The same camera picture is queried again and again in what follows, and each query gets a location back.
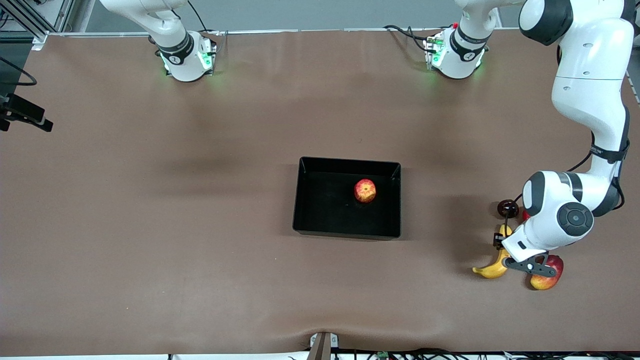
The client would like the yellow banana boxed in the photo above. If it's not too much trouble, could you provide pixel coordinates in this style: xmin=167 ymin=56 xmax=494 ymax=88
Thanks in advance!
xmin=472 ymin=224 xmax=513 ymax=280

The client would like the aluminium frame profile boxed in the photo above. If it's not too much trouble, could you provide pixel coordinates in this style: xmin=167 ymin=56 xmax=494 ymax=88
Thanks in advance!
xmin=0 ymin=0 xmax=76 ymax=50

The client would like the black arm base cable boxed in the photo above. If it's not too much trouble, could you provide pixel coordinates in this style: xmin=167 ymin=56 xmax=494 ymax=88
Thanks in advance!
xmin=383 ymin=24 xmax=432 ymax=53

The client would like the short metal table edge rail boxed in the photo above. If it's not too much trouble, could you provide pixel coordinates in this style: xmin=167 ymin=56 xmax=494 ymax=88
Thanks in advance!
xmin=625 ymin=70 xmax=640 ymax=105

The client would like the dark purple plum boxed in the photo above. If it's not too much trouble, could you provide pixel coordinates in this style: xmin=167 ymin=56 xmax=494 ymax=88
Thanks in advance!
xmin=497 ymin=199 xmax=521 ymax=219

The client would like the yellow red apple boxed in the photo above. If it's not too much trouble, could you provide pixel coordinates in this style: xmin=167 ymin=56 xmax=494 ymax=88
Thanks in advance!
xmin=353 ymin=178 xmax=377 ymax=204

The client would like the black plastic box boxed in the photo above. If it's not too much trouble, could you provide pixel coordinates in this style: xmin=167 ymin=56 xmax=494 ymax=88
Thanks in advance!
xmin=292 ymin=156 xmax=402 ymax=241

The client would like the red yellow mango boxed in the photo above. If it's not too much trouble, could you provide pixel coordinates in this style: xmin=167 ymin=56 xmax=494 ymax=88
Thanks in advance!
xmin=530 ymin=254 xmax=565 ymax=291

